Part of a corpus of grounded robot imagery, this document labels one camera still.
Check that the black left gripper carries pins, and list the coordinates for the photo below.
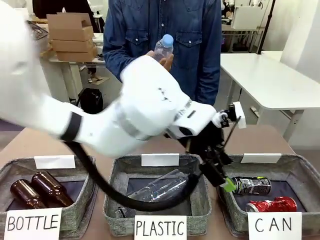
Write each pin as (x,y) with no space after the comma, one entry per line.
(210,140)

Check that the white PLASTIC label sign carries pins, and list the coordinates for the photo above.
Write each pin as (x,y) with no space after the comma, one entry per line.
(160,227)

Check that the large clear plastic bottle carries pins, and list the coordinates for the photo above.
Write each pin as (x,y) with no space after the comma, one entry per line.
(160,186)

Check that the grey fabric plastic basket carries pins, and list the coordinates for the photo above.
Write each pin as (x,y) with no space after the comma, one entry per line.
(202,207)

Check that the person in denim clothes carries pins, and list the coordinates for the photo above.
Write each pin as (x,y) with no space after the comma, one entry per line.
(190,50)

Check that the black and green drink can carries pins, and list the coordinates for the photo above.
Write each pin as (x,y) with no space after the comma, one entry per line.
(252,186)

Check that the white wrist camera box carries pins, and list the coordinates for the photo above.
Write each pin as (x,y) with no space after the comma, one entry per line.
(240,115)

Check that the brown glass bottle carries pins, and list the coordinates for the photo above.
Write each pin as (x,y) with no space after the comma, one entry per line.
(25,195)
(52,187)

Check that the grey fabric can basket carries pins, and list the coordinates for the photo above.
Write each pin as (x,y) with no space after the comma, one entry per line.
(310,200)

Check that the clear plastic bottle blue cap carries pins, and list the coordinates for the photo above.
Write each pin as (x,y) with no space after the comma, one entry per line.
(163,47)

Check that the person in black clothes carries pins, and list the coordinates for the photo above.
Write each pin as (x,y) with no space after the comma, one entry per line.
(62,6)

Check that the person's right hand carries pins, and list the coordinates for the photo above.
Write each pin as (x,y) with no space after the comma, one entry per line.
(168,63)

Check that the black backpack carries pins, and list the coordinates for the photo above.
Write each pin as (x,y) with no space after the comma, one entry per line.
(92,100)

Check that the white BOTTLE label sign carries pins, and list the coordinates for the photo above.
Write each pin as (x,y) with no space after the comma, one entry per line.
(32,223)

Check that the black stand pole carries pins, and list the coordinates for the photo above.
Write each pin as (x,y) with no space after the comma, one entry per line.
(267,25)

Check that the black patterned tray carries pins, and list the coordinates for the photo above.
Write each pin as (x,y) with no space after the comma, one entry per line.
(37,31)

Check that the large white table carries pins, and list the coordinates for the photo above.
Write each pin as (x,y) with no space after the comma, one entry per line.
(262,80)

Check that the flat cardboard box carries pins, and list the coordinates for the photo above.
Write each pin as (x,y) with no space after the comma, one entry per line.
(75,56)
(72,45)

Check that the grey fabric bottle basket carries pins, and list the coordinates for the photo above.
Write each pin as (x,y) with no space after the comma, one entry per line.
(80,212)

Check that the open cardboard box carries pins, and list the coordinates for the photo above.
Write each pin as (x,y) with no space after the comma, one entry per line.
(67,27)

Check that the small clear plastic container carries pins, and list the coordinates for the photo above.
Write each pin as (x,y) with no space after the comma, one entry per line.
(122,213)

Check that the white CAN label sign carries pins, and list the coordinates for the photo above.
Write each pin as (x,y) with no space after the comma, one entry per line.
(275,225)

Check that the white background box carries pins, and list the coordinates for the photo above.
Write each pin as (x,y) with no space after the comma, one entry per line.
(247,17)

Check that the grey background desk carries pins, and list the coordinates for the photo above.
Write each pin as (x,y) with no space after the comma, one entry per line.
(72,75)

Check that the person's left forearm denim sleeve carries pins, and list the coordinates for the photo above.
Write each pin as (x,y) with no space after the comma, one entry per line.
(210,82)

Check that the small white paper card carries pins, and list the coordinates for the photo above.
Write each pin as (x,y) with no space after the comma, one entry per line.
(160,160)
(261,158)
(55,162)

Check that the person's right forearm denim sleeve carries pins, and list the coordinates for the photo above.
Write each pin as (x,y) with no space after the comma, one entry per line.
(115,65)

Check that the crushed red drink can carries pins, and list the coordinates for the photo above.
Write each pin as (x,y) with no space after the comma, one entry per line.
(275,203)

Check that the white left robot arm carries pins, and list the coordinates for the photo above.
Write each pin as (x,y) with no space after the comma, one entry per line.
(140,100)

